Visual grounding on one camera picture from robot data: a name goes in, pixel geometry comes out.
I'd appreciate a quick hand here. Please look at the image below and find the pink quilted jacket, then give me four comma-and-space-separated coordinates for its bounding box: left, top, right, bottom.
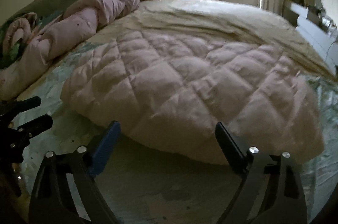
61, 31, 324, 164

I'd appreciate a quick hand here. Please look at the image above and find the green cartoon print blanket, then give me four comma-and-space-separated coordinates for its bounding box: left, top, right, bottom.
14, 43, 337, 223

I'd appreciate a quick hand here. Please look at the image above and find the rolled pink comforter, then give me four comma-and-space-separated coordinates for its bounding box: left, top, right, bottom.
1, 0, 140, 100

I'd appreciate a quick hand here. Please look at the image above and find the white low cabinet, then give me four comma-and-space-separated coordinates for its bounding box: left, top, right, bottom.
282, 0, 337, 76

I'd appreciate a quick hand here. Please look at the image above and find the tan bed sheet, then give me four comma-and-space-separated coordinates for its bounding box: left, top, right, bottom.
89, 0, 336, 80

